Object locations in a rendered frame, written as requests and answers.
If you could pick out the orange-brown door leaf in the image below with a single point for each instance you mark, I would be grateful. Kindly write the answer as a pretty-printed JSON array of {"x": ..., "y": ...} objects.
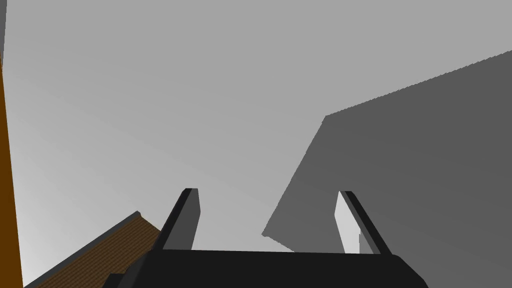
[{"x": 8, "y": 200}]

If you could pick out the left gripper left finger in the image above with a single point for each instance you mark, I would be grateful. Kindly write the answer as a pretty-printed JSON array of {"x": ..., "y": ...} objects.
[{"x": 182, "y": 224}]

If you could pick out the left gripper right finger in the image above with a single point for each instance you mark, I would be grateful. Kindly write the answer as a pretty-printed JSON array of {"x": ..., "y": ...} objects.
[{"x": 356, "y": 228}]

